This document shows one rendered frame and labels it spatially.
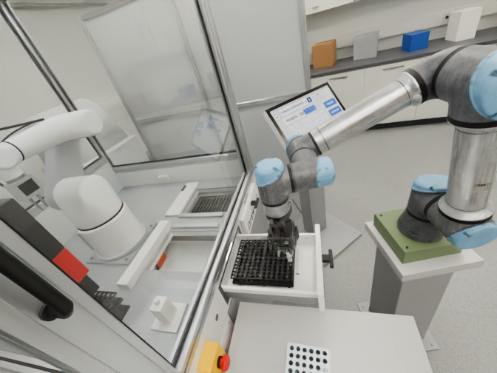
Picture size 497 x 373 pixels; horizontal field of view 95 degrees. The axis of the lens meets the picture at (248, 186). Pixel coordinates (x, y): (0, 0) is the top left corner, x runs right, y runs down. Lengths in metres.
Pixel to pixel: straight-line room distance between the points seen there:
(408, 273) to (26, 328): 1.02
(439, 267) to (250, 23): 1.97
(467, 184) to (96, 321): 0.84
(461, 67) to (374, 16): 3.51
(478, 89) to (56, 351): 0.80
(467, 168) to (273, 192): 0.46
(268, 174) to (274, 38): 1.72
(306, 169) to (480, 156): 0.38
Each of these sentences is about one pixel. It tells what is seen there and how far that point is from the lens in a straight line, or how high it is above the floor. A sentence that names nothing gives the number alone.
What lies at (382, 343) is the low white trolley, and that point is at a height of 0.76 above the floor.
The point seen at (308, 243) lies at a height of 0.85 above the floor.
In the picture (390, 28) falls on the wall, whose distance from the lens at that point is 4.14.
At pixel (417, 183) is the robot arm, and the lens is 0.96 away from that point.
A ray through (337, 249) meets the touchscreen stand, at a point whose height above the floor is 0.03.
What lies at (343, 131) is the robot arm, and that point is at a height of 1.32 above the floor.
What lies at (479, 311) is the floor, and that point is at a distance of 1.99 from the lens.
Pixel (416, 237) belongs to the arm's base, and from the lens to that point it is 1.05.
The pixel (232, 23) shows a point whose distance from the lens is 2.24.
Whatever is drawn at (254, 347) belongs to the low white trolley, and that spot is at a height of 0.76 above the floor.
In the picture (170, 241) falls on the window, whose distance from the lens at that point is 0.62.
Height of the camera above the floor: 1.60
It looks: 34 degrees down
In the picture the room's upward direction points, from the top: 16 degrees counter-clockwise
